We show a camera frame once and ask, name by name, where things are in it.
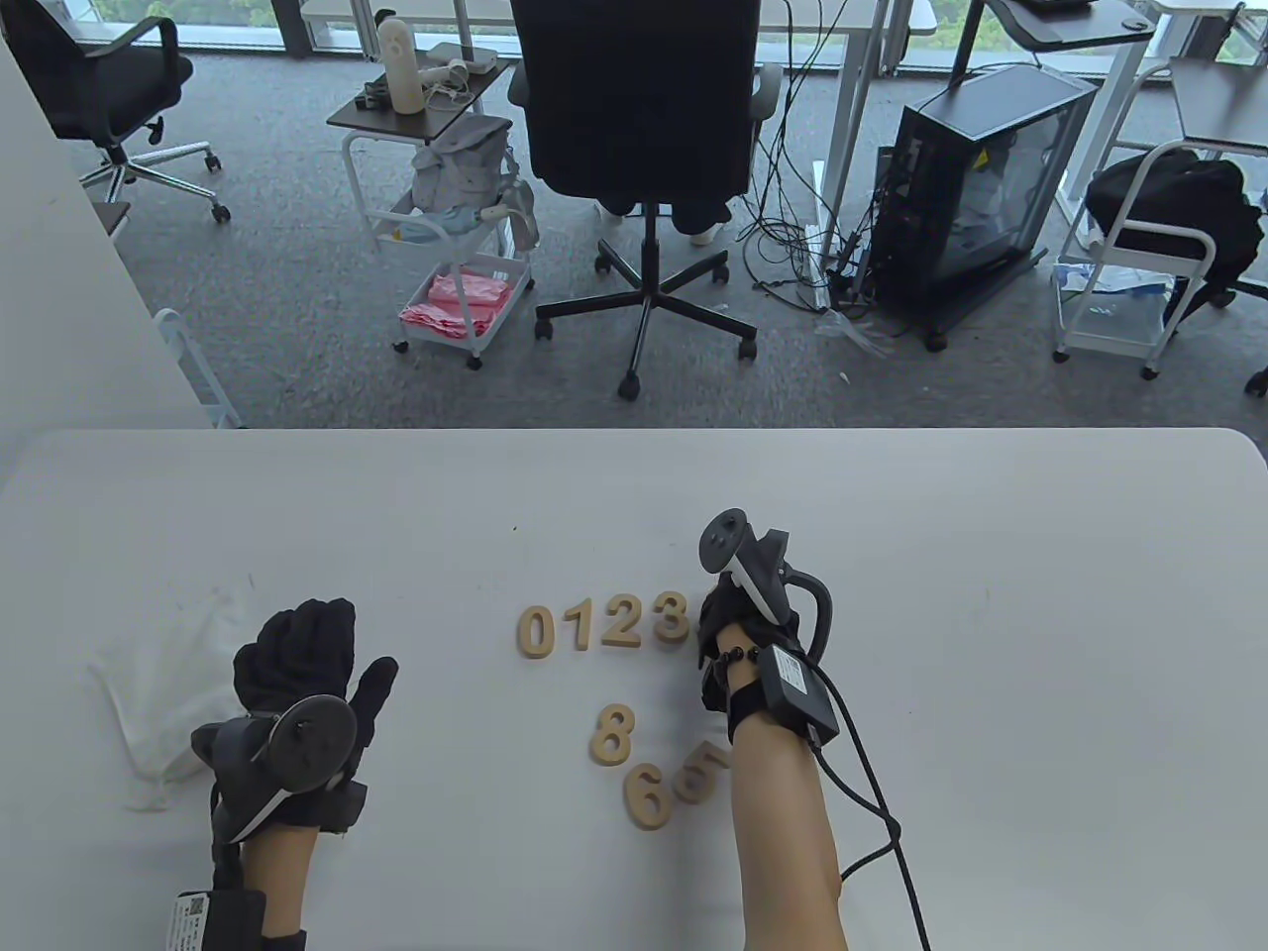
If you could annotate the white cart with dark top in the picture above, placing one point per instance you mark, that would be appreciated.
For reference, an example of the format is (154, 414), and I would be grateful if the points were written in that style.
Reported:
(396, 117)
(1218, 109)

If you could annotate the black grey hand controller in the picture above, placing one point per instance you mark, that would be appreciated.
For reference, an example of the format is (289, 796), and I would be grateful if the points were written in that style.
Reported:
(723, 540)
(317, 738)

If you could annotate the person's left forearm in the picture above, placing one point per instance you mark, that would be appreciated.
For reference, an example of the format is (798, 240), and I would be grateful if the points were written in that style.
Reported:
(282, 872)

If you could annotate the double-loop wooden number block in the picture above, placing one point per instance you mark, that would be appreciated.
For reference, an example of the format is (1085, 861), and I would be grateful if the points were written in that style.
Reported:
(612, 735)

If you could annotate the black high-back office chair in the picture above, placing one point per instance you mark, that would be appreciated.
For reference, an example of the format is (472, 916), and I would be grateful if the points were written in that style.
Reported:
(634, 99)

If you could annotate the clear plastic bag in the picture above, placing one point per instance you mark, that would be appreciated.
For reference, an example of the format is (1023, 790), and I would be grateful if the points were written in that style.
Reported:
(857, 335)

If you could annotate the black mesh office chair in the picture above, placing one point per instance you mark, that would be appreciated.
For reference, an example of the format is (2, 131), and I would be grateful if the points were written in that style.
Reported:
(99, 79)

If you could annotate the pink folded cloths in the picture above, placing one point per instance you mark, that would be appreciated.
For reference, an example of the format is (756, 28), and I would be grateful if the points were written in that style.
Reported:
(456, 302)

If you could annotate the grey backpack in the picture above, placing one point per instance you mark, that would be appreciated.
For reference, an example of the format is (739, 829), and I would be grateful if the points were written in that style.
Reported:
(461, 163)

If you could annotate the black computer tower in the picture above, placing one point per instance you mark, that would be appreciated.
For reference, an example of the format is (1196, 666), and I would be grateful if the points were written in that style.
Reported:
(981, 168)

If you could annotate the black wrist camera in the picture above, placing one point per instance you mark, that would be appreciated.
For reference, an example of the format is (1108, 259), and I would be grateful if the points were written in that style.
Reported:
(344, 807)

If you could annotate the small dark gadget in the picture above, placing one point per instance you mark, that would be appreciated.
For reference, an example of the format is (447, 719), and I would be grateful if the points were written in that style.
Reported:
(371, 96)

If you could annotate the looped tailed wooden number block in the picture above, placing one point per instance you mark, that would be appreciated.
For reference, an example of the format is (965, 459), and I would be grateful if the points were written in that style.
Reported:
(635, 792)

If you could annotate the person's left hand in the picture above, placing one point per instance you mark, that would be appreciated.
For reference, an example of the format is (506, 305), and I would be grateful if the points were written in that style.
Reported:
(297, 649)

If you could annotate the black bag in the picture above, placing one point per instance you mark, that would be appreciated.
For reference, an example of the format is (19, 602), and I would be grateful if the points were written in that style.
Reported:
(1169, 213)

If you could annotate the black forearm sensor box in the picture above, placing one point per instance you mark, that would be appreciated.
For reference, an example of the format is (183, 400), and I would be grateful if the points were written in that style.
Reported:
(218, 921)
(797, 693)

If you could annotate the straight wooden number block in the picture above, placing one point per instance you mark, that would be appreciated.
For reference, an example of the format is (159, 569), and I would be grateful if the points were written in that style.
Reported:
(582, 629)

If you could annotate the hooked flat-top wooden number block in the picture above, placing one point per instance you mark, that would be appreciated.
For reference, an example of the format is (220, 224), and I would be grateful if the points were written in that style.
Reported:
(695, 796)

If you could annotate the white flat box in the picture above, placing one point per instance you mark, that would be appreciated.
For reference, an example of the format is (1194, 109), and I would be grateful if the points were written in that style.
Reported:
(466, 54)

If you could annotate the person's right hand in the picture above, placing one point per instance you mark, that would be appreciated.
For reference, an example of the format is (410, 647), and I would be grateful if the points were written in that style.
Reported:
(715, 619)

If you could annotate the white handheld device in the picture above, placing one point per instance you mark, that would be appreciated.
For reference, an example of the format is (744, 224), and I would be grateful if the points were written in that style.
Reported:
(451, 71)

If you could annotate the cream cylindrical bottle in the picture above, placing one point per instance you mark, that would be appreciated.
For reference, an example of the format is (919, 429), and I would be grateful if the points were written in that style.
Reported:
(398, 69)

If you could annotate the curved flat-base wooden number block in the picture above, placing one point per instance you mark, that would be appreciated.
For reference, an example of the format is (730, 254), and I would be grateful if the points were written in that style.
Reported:
(624, 642)

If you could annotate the light blue pouch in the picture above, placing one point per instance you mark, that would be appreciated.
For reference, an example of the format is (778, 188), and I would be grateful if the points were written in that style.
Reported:
(431, 226)

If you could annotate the clear blue plastic packets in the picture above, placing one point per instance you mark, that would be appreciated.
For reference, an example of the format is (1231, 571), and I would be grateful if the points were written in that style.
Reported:
(1119, 282)

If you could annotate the double-bump wooden number block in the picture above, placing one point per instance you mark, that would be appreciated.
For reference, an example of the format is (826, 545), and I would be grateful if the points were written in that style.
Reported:
(683, 628)

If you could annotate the person's right forearm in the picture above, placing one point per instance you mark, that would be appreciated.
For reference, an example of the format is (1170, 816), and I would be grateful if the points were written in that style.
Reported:
(783, 842)

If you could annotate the black monitor stand table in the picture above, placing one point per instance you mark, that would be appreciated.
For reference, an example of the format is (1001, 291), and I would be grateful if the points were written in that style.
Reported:
(1070, 25)

